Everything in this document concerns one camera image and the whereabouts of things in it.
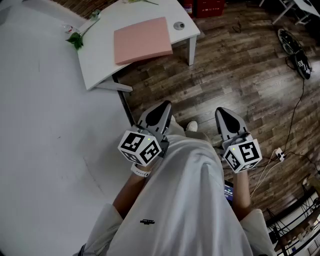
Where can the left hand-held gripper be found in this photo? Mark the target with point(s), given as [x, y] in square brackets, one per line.
[140, 146]

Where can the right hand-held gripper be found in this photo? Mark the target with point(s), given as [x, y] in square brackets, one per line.
[246, 155]

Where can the pink paper sheet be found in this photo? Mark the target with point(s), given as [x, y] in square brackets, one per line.
[142, 40]

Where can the person's right forearm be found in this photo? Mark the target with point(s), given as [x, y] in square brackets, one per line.
[242, 197]

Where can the person's left forearm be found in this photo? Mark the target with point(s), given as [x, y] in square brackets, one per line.
[128, 195]

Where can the white table top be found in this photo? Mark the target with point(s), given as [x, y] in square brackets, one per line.
[100, 62]

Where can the person's white shoe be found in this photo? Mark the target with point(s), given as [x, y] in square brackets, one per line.
[192, 125]

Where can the black metal table leg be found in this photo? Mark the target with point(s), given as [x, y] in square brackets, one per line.
[123, 100]

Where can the white wristwatch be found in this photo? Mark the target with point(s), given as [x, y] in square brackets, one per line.
[140, 172]

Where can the white power strip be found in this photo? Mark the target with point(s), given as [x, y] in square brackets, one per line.
[279, 154]

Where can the black device with screen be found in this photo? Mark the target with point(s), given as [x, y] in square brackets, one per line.
[228, 193]

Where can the person's white shirt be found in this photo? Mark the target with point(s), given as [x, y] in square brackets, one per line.
[182, 200]

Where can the black round floor fan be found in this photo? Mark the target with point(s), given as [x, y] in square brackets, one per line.
[300, 62]

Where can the black metal railing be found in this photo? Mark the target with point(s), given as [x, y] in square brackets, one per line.
[273, 231]

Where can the artificial flower stem with leaves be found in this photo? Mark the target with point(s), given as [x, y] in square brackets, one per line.
[75, 40]

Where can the large white table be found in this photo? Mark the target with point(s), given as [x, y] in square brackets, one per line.
[37, 125]

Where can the red box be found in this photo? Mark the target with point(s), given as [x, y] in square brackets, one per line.
[208, 8]

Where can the white frame table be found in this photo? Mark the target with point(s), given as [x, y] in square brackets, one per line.
[303, 6]

